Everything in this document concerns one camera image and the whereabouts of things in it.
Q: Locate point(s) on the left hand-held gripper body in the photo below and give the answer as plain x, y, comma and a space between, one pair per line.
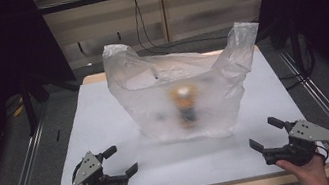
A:
93, 177

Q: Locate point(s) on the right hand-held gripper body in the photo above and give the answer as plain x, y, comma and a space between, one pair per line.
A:
300, 146

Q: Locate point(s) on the clear plastic bag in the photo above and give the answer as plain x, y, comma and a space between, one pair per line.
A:
156, 114

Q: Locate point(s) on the person's right hand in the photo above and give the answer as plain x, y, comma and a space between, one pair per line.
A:
306, 175

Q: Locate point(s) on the white table mat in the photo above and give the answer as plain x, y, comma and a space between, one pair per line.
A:
99, 140

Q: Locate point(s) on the black stand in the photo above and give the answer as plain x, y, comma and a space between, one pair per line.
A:
29, 108
295, 47

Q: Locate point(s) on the orange capped bottle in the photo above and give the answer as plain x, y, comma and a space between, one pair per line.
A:
185, 105

